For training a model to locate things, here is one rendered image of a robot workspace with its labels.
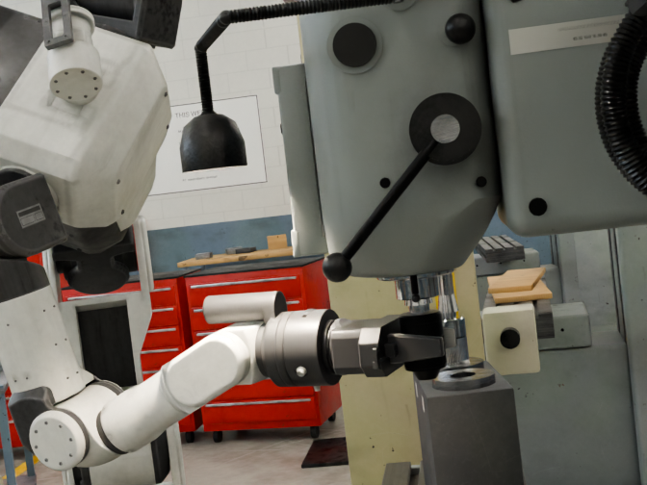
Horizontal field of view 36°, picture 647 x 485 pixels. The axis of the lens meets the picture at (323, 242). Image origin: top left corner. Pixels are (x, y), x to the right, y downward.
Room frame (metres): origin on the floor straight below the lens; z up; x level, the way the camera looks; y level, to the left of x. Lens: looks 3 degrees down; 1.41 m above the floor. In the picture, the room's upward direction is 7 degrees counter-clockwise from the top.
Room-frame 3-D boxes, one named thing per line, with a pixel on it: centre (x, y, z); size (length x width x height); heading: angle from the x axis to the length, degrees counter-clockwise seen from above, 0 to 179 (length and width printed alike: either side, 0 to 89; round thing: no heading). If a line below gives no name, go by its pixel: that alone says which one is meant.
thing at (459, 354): (1.51, -0.18, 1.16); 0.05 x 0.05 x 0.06
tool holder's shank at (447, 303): (1.51, -0.18, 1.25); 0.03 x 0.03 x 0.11
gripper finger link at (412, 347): (1.08, -0.08, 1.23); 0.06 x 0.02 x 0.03; 67
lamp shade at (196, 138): (1.11, 0.11, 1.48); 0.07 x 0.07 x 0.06
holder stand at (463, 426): (1.46, -0.17, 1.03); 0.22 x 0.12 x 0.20; 0
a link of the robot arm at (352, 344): (1.14, -0.01, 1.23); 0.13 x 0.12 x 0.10; 157
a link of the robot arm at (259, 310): (1.19, 0.09, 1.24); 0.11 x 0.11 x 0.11; 67
